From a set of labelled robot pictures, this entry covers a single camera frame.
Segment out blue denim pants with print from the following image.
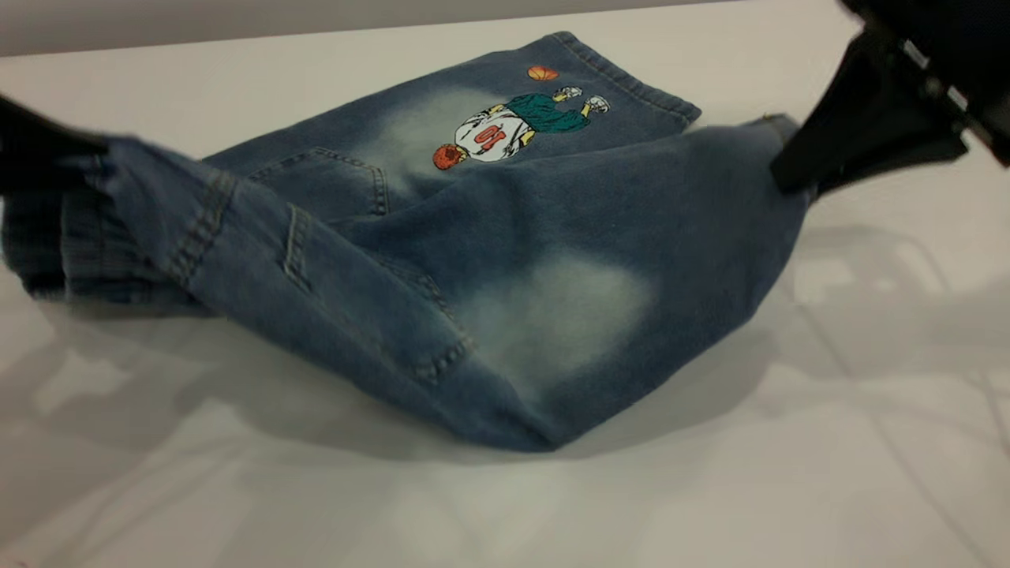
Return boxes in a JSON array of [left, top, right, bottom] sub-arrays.
[[0, 31, 815, 455]]

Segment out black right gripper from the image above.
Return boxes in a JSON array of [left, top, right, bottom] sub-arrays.
[[769, 0, 1010, 196]]

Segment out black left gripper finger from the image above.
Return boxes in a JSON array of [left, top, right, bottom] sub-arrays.
[[0, 95, 109, 196]]

